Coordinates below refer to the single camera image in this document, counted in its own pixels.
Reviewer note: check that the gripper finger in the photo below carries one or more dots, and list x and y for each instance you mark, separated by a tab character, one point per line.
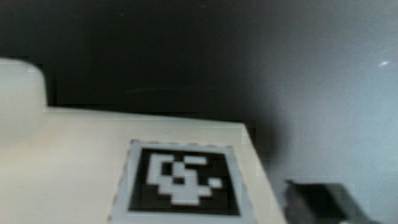
323	205

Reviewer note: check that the white drawer tray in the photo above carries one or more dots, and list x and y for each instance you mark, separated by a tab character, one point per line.
108	168

